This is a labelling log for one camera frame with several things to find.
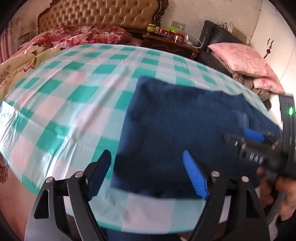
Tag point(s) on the red floral blanket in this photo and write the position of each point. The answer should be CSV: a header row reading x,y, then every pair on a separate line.
x,y
92,34

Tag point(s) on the striped brown cushions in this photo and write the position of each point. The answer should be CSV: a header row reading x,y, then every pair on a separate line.
x,y
245,81

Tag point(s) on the yellow-green jar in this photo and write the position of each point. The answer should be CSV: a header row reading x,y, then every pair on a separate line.
x,y
151,27

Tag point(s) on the bright green packet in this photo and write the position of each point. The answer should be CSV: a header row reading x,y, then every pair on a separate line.
x,y
172,29

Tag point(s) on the tufted brown headboard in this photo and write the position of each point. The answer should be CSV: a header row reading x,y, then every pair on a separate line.
x,y
99,11

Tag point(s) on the black leather sofa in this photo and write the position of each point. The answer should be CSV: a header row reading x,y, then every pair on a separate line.
x,y
215,34

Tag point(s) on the red hanging ornament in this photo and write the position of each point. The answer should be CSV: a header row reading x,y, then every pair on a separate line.
x,y
268,52

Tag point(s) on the person's right hand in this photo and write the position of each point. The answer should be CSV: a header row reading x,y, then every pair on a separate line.
x,y
290,197

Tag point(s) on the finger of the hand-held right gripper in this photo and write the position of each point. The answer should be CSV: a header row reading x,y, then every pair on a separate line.
x,y
254,135

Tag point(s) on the red tin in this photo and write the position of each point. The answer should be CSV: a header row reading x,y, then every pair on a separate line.
x,y
164,31

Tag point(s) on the green checkered tablecloth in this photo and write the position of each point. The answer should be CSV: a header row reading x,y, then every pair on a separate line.
x,y
69,92

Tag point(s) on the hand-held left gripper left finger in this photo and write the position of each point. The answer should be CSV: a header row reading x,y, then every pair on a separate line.
x,y
99,176

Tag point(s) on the pink pillow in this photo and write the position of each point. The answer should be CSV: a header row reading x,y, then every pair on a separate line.
x,y
270,84
242,60

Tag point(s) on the beige floral quilt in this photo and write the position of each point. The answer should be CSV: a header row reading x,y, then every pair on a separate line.
x,y
18,69

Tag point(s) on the person's right forearm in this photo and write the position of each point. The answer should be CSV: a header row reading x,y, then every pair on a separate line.
x,y
285,229

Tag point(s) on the white power strip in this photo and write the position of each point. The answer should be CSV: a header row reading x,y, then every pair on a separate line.
x,y
190,42

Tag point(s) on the dark wooden nightstand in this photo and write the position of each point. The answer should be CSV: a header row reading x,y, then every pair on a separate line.
x,y
171,46

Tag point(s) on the dark blue towel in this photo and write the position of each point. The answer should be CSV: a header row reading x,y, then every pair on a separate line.
x,y
173,120

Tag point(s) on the wall socket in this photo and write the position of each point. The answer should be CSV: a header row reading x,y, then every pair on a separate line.
x,y
178,24

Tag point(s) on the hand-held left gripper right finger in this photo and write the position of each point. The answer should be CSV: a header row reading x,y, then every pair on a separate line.
x,y
195,176

